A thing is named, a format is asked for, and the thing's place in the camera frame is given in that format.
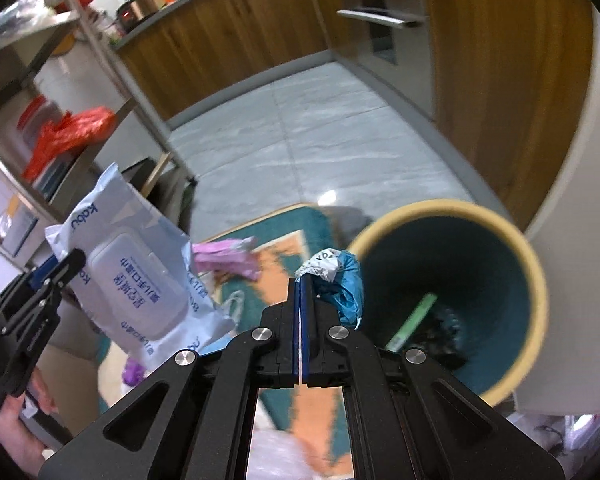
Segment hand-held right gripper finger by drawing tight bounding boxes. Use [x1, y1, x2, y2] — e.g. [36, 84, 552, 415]
[39, 276, 301, 480]
[300, 274, 565, 480]

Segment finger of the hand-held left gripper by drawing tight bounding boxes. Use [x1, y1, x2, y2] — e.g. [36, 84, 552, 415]
[27, 249, 88, 311]
[10, 256, 60, 293]

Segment white wet wipes packet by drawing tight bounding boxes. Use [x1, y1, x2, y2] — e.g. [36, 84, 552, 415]
[45, 162, 239, 361]

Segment blue wrapper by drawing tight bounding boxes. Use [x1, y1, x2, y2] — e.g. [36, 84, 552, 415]
[295, 247, 365, 332]

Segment blue bin with yellow rim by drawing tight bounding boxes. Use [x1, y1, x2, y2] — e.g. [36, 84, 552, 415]
[346, 200, 551, 408]

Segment person's left hand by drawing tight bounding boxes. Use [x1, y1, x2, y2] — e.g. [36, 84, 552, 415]
[0, 365, 60, 478]

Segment teal and orange patterned mat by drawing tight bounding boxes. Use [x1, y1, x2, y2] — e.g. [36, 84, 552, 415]
[97, 203, 357, 480]

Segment pink wrapper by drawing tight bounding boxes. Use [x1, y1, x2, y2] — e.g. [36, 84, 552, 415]
[192, 236, 262, 282]

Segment green paper strip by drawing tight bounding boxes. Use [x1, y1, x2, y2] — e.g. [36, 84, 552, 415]
[385, 292, 439, 354]

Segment purple crumpled wrapper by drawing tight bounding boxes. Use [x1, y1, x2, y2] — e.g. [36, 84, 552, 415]
[122, 357, 149, 389]

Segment dark frying pans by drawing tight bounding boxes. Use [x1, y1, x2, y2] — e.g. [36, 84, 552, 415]
[122, 152, 197, 233]

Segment dark crumpled wrapper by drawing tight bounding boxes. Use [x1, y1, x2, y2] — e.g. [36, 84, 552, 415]
[405, 305, 470, 367]

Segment metal shelf rack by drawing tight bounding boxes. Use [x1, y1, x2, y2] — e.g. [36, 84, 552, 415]
[0, 0, 199, 272]

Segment rice cooker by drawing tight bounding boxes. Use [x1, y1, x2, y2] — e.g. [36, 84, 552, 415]
[116, 0, 159, 34]

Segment white appliance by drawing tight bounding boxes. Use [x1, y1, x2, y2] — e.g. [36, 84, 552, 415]
[510, 10, 600, 417]

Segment tall wooden cabinet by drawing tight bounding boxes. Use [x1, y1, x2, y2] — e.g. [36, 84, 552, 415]
[419, 0, 596, 233]

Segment steel oven with handles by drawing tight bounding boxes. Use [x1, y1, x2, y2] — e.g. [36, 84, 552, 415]
[322, 0, 437, 117]

